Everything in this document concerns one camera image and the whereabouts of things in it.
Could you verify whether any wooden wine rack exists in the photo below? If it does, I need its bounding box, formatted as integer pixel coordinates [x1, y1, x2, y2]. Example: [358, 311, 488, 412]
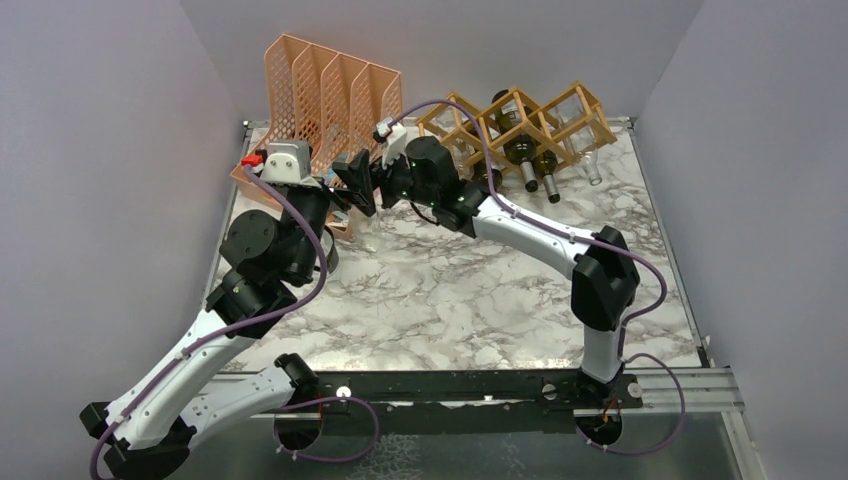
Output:
[415, 81, 616, 177]

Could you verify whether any green wine bottle silver foil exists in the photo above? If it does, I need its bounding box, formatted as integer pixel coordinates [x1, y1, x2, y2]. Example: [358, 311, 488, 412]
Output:
[495, 100, 538, 192]

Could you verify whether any clear square glass bottle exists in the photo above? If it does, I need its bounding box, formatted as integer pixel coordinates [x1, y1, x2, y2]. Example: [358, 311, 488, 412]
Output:
[556, 94, 603, 186]

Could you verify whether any clear glass bottle front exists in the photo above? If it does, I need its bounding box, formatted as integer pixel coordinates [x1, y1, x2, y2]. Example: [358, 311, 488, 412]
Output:
[433, 106, 476, 175]

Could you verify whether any green wine bottle dark neck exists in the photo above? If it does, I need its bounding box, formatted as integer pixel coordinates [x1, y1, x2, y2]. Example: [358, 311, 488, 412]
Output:
[471, 161, 503, 191]

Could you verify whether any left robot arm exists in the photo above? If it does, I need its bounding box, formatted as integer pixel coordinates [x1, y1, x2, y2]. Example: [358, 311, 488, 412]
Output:
[80, 186, 343, 479]

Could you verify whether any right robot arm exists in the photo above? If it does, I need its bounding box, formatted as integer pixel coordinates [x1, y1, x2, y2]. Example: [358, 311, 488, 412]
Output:
[332, 136, 640, 407]

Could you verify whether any orange plastic file organizer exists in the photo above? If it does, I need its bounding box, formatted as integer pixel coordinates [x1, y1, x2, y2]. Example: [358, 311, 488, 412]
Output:
[229, 33, 404, 243]

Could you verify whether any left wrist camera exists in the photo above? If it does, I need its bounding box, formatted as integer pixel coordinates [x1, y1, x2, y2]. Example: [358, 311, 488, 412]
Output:
[240, 140, 321, 188]

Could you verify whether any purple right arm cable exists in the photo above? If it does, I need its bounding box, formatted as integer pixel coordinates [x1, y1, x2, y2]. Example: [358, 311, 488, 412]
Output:
[390, 99, 688, 458]

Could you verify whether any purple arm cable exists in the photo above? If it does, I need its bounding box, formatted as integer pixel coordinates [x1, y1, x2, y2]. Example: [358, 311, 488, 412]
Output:
[87, 165, 380, 480]
[390, 99, 688, 458]

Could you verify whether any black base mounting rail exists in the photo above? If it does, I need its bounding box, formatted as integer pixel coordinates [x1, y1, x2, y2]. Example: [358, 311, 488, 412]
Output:
[271, 369, 643, 436]

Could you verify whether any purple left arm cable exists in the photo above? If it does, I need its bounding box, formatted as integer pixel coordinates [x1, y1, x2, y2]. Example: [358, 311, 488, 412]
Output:
[87, 165, 380, 480]

